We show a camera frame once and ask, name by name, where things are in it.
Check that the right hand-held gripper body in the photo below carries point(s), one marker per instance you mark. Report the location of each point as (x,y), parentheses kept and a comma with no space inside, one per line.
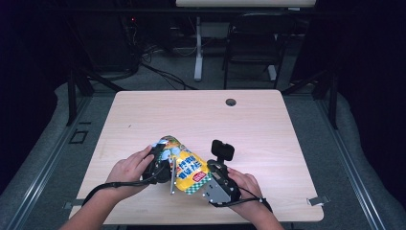
(223,190)

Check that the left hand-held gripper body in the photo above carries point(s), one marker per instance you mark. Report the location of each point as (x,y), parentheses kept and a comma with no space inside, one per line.
(158,172)

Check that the yellow spouted pouch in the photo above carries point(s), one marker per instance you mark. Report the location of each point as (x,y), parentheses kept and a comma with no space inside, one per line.
(191,169)

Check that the person's right hand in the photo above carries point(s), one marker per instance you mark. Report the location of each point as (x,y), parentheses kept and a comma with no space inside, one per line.
(250,191)

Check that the person's left hand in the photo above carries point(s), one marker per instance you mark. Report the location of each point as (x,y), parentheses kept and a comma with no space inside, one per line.
(127,174)

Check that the grey tape piece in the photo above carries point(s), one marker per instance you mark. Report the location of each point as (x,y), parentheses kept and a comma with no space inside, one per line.
(319,201)
(68,205)

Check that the white desk leg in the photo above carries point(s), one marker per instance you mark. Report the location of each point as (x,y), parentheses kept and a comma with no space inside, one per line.
(198,57)

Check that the black metal stand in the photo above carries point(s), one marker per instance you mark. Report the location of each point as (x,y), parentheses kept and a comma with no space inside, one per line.
(72,99)
(333,102)

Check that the black folding chair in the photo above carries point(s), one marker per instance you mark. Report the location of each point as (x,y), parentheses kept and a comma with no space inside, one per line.
(255,41)

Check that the black crossbar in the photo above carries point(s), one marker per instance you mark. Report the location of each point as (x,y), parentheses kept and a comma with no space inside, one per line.
(127,11)

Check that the white desk top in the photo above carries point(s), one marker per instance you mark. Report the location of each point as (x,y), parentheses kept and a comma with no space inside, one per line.
(245,3)

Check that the aluminium floor rail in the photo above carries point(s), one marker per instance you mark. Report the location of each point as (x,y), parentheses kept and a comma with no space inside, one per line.
(351,169)
(41,172)

